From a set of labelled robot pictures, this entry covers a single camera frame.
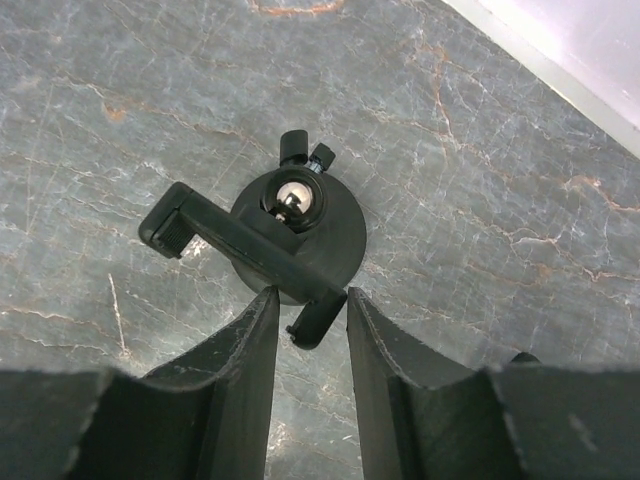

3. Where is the black round-base clamp stand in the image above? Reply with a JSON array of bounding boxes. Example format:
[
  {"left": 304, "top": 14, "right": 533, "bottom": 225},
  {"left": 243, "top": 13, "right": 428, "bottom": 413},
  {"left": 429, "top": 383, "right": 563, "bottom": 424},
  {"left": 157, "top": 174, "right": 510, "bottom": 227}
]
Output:
[{"left": 138, "top": 130, "right": 367, "bottom": 350}]

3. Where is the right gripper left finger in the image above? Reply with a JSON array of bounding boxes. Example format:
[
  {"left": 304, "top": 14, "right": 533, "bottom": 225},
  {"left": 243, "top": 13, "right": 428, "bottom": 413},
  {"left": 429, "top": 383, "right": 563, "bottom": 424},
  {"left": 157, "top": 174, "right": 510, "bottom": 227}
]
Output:
[{"left": 1, "top": 287, "right": 279, "bottom": 479}]

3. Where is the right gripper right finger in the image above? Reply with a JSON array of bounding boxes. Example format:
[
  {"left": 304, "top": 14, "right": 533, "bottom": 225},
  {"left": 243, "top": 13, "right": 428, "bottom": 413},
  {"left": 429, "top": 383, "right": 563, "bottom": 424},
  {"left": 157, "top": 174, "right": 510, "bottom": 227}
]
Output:
[{"left": 347, "top": 288, "right": 639, "bottom": 479}]

